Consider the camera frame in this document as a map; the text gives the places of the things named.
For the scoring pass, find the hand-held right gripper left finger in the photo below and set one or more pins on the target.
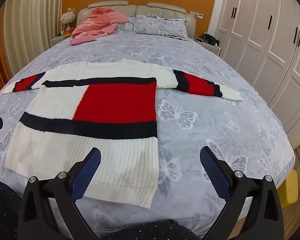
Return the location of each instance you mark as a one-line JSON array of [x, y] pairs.
[[86, 177]]

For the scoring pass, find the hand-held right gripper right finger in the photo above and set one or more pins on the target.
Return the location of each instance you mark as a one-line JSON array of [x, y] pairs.
[[212, 172]]

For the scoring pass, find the white red navy knit sweater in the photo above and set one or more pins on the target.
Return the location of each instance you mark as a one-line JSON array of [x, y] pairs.
[[115, 100]]

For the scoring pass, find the yellow stool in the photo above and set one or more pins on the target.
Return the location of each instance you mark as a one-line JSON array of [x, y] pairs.
[[288, 187]]

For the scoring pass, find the beige nightstand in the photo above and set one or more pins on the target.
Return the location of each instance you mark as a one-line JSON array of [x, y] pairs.
[[58, 39]]

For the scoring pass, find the beige pleated curtain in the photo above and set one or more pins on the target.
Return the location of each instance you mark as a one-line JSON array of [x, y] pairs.
[[32, 22]]

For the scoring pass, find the grey butterfly duvet cover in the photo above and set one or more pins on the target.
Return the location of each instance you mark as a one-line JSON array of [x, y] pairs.
[[190, 55]]

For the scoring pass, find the small pink pillow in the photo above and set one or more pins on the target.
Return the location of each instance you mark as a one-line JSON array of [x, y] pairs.
[[82, 40]]

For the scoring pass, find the white nightstand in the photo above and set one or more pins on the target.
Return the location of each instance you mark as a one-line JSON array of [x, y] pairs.
[[210, 48]]

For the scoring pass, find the white feather lamp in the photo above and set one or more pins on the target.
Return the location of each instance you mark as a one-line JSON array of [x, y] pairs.
[[68, 18]]

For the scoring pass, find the black bag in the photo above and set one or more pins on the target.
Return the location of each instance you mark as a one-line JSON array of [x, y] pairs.
[[211, 39]]

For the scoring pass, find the white panelled wardrobe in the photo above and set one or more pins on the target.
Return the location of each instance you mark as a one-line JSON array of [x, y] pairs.
[[265, 42]]

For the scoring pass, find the pink blanket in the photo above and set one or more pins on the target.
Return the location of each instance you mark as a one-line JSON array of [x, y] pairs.
[[100, 20]]

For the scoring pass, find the large grey butterfly pillow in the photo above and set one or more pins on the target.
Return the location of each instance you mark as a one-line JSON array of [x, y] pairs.
[[162, 26]]

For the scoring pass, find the small grey butterfly pillow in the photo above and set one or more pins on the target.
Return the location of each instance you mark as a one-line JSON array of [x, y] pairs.
[[125, 27]]

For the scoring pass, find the beige padded headboard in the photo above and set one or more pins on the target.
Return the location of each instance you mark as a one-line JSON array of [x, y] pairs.
[[140, 9]]

